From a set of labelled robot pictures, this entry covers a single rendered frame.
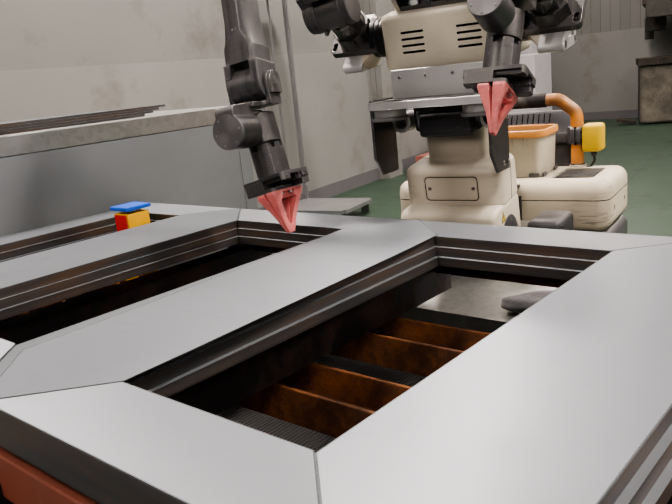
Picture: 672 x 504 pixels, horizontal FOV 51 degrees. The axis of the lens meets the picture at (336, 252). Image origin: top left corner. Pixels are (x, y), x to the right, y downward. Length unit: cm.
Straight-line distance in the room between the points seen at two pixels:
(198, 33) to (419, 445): 501
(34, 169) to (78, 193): 11
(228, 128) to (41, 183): 63
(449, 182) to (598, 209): 38
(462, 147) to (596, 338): 94
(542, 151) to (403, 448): 137
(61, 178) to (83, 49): 304
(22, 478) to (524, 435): 43
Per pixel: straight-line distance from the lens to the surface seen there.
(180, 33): 527
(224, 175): 195
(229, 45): 123
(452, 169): 155
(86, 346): 80
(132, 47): 495
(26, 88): 440
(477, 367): 62
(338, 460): 50
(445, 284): 124
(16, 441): 69
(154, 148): 181
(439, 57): 154
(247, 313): 81
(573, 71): 1203
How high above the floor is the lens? 111
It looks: 14 degrees down
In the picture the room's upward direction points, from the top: 6 degrees counter-clockwise
